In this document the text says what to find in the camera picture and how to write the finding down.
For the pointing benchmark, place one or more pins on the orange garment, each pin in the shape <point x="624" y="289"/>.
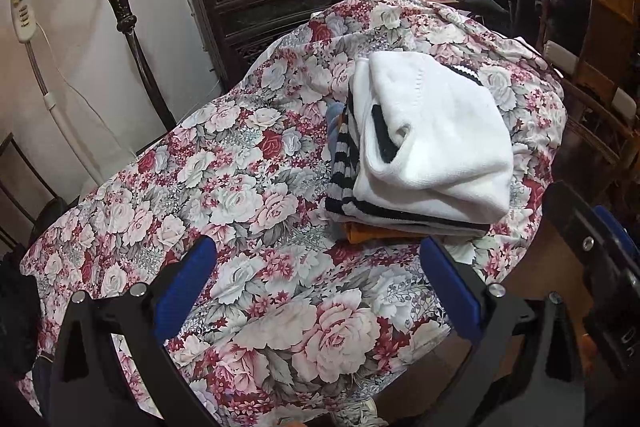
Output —
<point x="380" y="234"/>

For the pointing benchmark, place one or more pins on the light blue garment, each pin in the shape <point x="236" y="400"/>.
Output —
<point x="334" y="127"/>

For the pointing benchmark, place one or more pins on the black white striped garment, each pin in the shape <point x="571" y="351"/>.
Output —
<point x="345" y="167"/>

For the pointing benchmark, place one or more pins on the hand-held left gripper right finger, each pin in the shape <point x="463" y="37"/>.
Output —
<point x="450" y="277"/>

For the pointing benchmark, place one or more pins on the black metal rack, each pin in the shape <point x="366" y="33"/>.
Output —
<point x="25" y="192"/>

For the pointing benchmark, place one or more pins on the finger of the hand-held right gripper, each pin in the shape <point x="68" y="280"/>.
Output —
<point x="567" y="227"/>
<point x="617" y="229"/>

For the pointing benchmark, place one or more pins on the white standing fan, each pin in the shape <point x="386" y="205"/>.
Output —
<point x="25" y="14"/>

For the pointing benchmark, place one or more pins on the white black-trimmed v-neck sweater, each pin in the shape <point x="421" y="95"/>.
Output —
<point x="440" y="132"/>

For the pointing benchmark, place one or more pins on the wooden chair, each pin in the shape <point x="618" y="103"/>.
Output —
<point x="610" y="7"/>

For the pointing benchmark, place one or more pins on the floral bed sheet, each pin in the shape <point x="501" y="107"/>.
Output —
<point x="240" y="187"/>

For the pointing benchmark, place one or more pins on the black fluffy garment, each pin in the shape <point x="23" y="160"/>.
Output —
<point x="17" y="307"/>

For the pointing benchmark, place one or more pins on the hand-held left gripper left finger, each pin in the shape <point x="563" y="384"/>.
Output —
<point x="190" y="267"/>

